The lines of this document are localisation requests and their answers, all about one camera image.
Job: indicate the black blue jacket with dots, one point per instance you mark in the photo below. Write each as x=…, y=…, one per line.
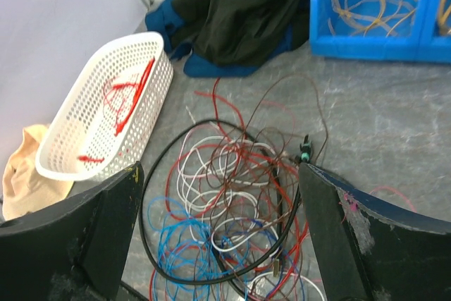
x=229, y=38

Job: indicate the blue plastic bin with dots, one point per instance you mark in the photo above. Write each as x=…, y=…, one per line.
x=381, y=30

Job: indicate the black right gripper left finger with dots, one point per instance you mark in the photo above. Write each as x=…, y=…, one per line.
x=75, y=249

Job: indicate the black cable teal connector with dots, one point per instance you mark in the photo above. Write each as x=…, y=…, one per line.
x=224, y=278

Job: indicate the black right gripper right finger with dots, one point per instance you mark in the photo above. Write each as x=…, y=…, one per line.
x=370, y=249

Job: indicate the beige bucket hat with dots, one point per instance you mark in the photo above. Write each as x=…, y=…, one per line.
x=24, y=189

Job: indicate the white perforated basket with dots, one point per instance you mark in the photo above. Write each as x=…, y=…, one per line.
x=106, y=120

